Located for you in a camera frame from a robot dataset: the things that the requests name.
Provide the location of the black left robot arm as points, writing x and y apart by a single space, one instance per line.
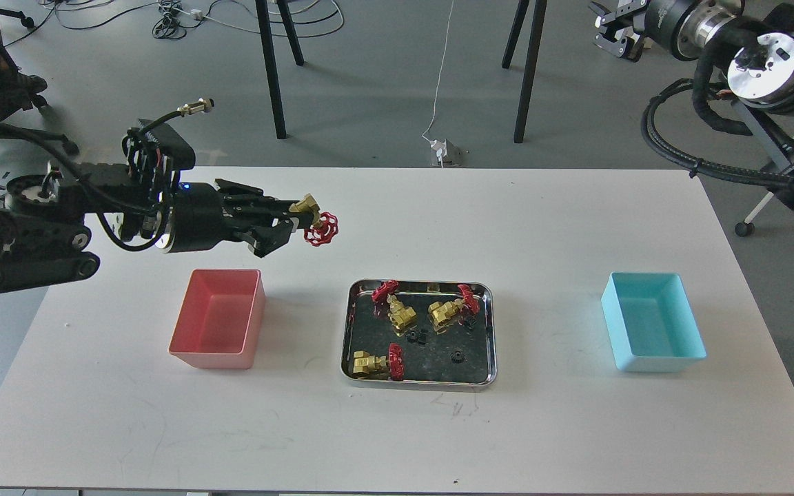
140 204

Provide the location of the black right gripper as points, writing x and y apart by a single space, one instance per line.
683 28

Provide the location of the white power adapter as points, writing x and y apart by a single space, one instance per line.
445 153

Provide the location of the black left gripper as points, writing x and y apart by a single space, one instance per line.
202 215

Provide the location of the pink plastic box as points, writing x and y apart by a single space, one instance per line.
220 319

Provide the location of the brass valve top middle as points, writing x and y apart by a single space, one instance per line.
401 317

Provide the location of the small black gear lower right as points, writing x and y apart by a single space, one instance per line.
457 356

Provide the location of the brass valve red handwheel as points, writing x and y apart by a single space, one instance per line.
320 226

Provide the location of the brass valve top right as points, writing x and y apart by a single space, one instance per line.
464 307

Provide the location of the black table leg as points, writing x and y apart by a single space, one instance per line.
531 61
267 43

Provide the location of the brass valve bottom left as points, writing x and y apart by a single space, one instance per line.
364 365

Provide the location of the black table leg right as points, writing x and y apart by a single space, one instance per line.
531 61

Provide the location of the small black gear centre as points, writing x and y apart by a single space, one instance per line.
418 336

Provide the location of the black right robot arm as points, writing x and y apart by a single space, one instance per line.
744 76

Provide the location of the metal tray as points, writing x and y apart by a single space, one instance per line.
429 365

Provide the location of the black table leg left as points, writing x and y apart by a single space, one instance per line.
267 43

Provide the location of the light blue plastic box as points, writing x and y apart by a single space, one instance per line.
650 323

